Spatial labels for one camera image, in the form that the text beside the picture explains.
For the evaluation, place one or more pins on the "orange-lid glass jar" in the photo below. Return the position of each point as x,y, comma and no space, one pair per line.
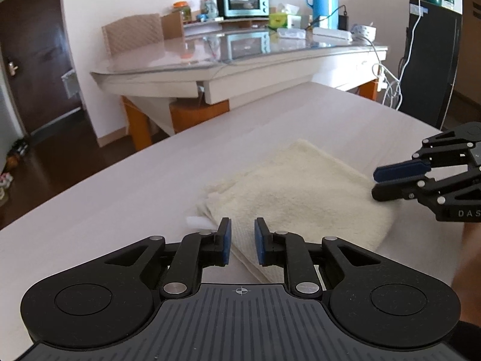
182,12

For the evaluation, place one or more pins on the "dark wooden door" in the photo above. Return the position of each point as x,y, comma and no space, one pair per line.
37,45

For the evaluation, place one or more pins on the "cream towel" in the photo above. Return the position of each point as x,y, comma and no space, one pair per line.
300,195

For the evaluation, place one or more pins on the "red white snack bag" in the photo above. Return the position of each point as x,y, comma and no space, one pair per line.
212,4

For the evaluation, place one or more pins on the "white grey hallway cabinet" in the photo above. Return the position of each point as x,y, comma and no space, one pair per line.
5,120

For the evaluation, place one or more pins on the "teal toaster oven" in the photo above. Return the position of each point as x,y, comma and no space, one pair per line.
244,2

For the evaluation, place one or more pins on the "white power strip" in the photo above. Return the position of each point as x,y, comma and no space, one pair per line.
332,34

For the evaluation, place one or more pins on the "green tissue box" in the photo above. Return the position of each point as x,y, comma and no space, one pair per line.
283,18

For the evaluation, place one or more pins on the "plain brown cardboard box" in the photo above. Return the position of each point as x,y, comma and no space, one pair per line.
172,24

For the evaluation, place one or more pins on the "white glass-top dining table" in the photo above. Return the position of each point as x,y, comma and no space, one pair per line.
263,79

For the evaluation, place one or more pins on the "tall black cabinet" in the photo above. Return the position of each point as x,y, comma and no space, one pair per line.
432,64

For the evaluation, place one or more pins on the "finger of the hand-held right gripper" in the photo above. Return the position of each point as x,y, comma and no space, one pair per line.
402,171
394,191

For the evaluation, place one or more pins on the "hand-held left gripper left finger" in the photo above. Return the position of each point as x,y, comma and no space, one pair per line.
225,241

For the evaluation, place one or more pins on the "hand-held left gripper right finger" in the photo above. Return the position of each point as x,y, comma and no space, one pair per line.
260,242

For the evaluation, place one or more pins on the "small blue white object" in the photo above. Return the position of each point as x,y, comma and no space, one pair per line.
203,17

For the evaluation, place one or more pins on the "white round power socket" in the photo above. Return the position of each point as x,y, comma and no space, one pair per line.
363,32

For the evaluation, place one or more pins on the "row of shoes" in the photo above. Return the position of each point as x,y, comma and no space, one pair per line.
9,165

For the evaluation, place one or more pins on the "person's right forearm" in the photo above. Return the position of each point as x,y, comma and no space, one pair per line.
471,270

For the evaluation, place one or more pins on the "blue thermos flask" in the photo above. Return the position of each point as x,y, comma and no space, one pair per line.
323,0

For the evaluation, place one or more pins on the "wooden riser shelf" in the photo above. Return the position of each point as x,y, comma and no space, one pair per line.
233,23

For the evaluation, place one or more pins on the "clear plastic package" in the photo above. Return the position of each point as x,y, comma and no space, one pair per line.
290,34

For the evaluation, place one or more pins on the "black power adapter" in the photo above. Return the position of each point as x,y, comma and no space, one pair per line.
344,22

